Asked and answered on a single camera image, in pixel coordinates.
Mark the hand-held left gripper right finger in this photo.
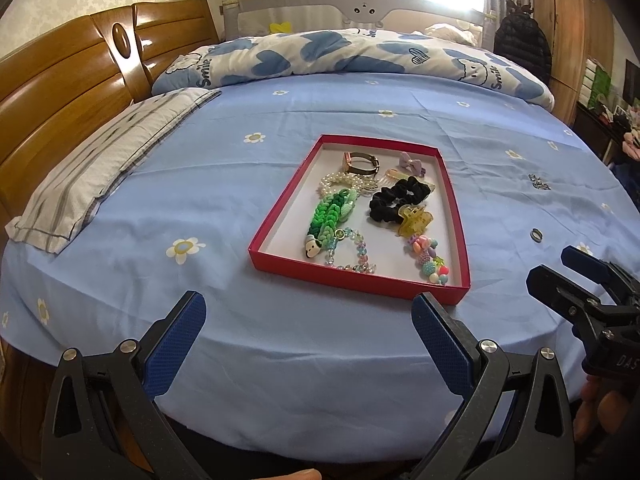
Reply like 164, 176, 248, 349
410, 291, 586, 480

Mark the colorful bead bracelet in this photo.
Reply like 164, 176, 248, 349
404, 234, 453, 286

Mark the blue heart print duvet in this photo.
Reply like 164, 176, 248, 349
151, 27, 556, 111

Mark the grey striped pillow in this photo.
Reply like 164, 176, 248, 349
5, 87, 223, 255

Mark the dark cluttered desk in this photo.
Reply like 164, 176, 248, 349
575, 100, 640, 163

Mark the white pillow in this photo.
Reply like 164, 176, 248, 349
425, 22, 482, 47

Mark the grey bed rail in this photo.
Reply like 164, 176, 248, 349
222, 0, 496, 51

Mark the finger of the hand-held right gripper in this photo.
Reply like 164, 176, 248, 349
527, 265, 606, 331
560, 245, 640, 306

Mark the person's left hand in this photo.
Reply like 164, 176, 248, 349
267, 468, 323, 480

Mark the clear bead panda chain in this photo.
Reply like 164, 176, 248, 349
301, 227, 381, 273

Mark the gold wrist watch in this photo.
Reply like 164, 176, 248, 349
341, 151, 381, 178

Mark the wooden headboard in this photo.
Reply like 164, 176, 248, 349
0, 0, 221, 221

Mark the green chain scrunchie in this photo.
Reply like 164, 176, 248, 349
306, 187, 358, 251

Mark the wooden wardrobe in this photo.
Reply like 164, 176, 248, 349
530, 0, 616, 126

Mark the yellow hair claw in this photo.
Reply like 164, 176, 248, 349
397, 203, 435, 238

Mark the purple bow hair clip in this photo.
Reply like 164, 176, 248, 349
397, 151, 428, 178

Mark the white pearl bracelet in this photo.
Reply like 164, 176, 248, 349
316, 171, 381, 198

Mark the red jewelry tray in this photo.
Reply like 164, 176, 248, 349
248, 133, 472, 307

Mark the green box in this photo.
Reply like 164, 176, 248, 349
592, 67, 613, 111

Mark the black scrunchie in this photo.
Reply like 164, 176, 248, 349
368, 181, 435, 226

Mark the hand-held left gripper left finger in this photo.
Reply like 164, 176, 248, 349
41, 290, 211, 480

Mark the person's right hand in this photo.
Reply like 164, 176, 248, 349
572, 376, 640, 456

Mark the black puffer jacket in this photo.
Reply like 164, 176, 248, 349
494, 0, 553, 86

